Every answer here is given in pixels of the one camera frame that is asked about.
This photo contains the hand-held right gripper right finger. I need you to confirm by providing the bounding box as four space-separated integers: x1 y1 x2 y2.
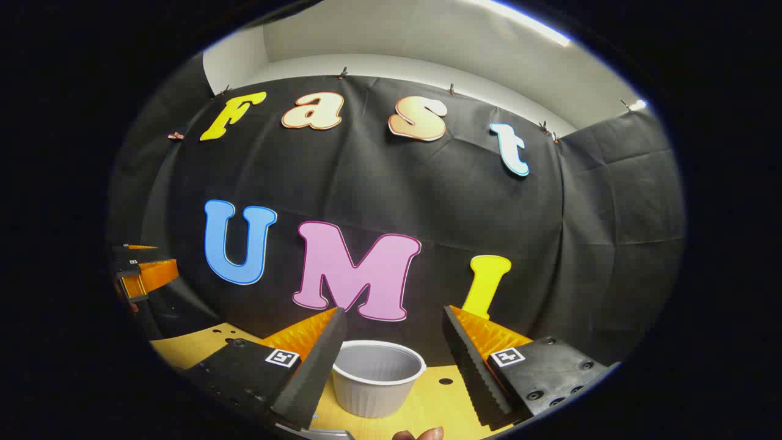
442 305 621 428

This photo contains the white ribbed garbage bin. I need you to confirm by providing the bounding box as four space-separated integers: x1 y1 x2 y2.
332 340 427 419

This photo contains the black backdrop cloth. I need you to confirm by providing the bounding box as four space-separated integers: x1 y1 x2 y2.
107 55 688 367

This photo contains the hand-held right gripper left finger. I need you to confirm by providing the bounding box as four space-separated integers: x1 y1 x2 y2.
182 307 348 430

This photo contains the yellow wooden desktop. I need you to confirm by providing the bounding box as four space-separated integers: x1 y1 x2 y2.
150 323 520 440

